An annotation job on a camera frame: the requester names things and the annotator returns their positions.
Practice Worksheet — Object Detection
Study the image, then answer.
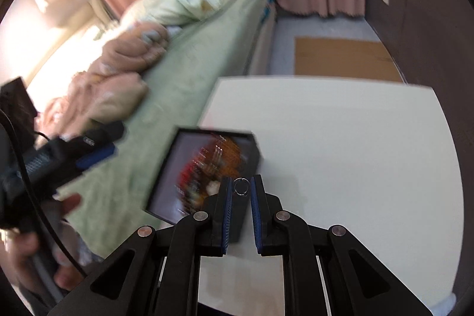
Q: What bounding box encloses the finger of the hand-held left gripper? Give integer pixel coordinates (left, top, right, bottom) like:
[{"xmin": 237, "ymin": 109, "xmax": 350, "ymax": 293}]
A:
[
  {"xmin": 83, "ymin": 121, "xmax": 126, "ymax": 151},
  {"xmin": 76, "ymin": 145, "xmax": 116, "ymax": 172}
]

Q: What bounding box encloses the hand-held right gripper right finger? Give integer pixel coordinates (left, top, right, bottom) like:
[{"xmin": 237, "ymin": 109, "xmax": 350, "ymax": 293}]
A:
[{"xmin": 249, "ymin": 174, "xmax": 434, "ymax": 316}]

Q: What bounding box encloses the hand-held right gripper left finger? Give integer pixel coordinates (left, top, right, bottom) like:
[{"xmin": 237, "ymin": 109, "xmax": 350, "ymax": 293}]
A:
[{"xmin": 48, "ymin": 176, "xmax": 234, "ymax": 316}]

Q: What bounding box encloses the red string bracelet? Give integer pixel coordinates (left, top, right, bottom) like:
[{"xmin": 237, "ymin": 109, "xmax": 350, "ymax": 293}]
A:
[{"xmin": 178, "ymin": 155, "xmax": 210, "ymax": 193}]

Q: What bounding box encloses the black jewelry box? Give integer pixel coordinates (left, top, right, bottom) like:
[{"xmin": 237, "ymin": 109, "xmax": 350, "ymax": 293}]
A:
[{"xmin": 142, "ymin": 127, "xmax": 266, "ymax": 243}]

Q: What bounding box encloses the person's left hand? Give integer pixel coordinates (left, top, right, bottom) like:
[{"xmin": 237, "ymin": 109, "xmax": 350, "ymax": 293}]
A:
[{"xmin": 5, "ymin": 193, "xmax": 84, "ymax": 302}]

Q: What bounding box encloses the pink printed blanket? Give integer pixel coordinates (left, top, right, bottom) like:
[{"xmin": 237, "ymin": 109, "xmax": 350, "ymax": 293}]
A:
[{"xmin": 40, "ymin": 21, "xmax": 172, "ymax": 141}]

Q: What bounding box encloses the bed with green sheet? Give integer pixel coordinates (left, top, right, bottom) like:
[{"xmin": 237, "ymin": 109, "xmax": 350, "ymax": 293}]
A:
[{"xmin": 68, "ymin": 0, "xmax": 276, "ymax": 259}]

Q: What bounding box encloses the light green quilt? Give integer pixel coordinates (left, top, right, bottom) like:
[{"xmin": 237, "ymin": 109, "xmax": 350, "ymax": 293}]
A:
[{"xmin": 119, "ymin": 0, "xmax": 232, "ymax": 31}]

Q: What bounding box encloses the brown cardboard sheet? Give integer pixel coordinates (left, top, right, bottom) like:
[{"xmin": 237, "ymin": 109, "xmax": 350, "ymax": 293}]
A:
[{"xmin": 294, "ymin": 36, "xmax": 405, "ymax": 83}]

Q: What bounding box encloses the orange bead bracelet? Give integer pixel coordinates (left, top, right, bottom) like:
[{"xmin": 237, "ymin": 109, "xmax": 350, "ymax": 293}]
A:
[{"xmin": 205, "ymin": 137, "xmax": 247, "ymax": 176}]

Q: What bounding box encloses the black cable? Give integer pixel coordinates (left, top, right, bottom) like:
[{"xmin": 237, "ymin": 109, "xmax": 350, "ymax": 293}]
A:
[{"xmin": 0, "ymin": 112, "xmax": 87, "ymax": 277}]

